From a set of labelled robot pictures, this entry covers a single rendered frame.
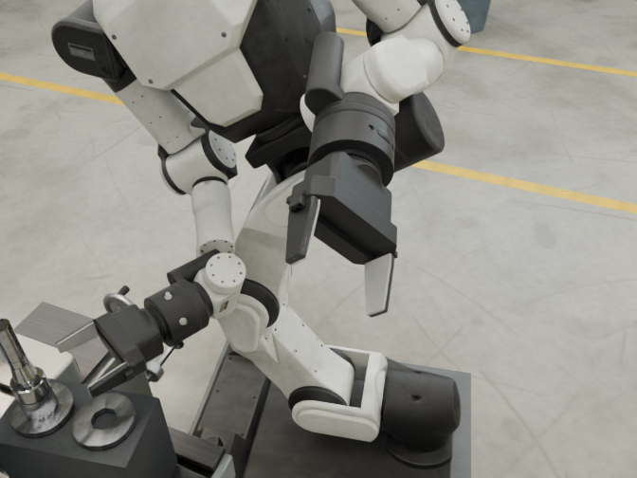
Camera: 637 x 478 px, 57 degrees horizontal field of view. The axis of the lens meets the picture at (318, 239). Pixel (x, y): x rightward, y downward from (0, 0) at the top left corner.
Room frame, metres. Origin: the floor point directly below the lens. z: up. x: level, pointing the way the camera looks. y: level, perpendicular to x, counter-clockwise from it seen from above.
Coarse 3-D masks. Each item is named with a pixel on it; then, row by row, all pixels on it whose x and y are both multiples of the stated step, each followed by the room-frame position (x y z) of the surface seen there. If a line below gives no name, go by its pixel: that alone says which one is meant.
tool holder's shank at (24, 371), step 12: (0, 324) 0.52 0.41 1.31; (0, 336) 0.50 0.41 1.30; (12, 336) 0.51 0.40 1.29; (0, 348) 0.50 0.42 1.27; (12, 348) 0.51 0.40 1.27; (12, 360) 0.50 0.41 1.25; (24, 360) 0.51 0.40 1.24; (12, 372) 0.50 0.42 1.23; (24, 372) 0.50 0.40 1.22; (36, 372) 0.52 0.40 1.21; (24, 384) 0.50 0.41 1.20
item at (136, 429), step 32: (64, 384) 0.57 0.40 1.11; (64, 416) 0.50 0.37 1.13; (96, 416) 0.51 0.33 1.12; (128, 416) 0.50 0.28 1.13; (160, 416) 0.53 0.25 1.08; (0, 448) 0.46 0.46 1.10; (32, 448) 0.46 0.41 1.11; (64, 448) 0.46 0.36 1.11; (96, 448) 0.45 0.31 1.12; (128, 448) 0.46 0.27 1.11; (160, 448) 0.51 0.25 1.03
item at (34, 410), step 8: (48, 384) 0.52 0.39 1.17; (40, 392) 0.50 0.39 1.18; (48, 392) 0.51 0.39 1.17; (24, 400) 0.49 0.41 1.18; (32, 400) 0.49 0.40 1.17; (40, 400) 0.50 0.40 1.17; (48, 400) 0.51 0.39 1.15; (56, 400) 0.52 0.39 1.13; (24, 408) 0.49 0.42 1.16; (32, 408) 0.49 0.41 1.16; (40, 408) 0.50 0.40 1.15; (48, 408) 0.50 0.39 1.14; (56, 408) 0.51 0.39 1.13; (32, 416) 0.49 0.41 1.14; (40, 416) 0.49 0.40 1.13
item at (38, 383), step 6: (36, 366) 0.54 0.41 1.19; (42, 372) 0.53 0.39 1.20; (36, 378) 0.51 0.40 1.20; (42, 378) 0.51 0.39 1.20; (12, 384) 0.50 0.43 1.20; (18, 384) 0.50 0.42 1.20; (30, 384) 0.50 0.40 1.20; (36, 384) 0.50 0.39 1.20; (42, 384) 0.51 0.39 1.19; (12, 390) 0.50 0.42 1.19; (18, 390) 0.50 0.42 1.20; (24, 390) 0.50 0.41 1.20; (30, 390) 0.50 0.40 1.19; (36, 390) 0.50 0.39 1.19
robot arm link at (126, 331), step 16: (144, 304) 0.66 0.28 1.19; (160, 304) 0.63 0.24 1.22; (176, 304) 0.64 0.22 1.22; (96, 320) 0.61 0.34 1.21; (112, 320) 0.61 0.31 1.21; (128, 320) 0.62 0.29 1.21; (144, 320) 0.62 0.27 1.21; (160, 320) 0.62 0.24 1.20; (176, 320) 0.62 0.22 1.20; (192, 320) 0.63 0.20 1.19; (112, 336) 0.58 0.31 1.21; (128, 336) 0.58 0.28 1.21; (144, 336) 0.58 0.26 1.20; (160, 336) 0.59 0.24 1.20; (176, 336) 0.61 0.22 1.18; (112, 352) 0.59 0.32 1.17; (128, 352) 0.55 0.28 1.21; (144, 352) 0.57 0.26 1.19; (160, 352) 0.59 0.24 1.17; (144, 368) 0.55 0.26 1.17
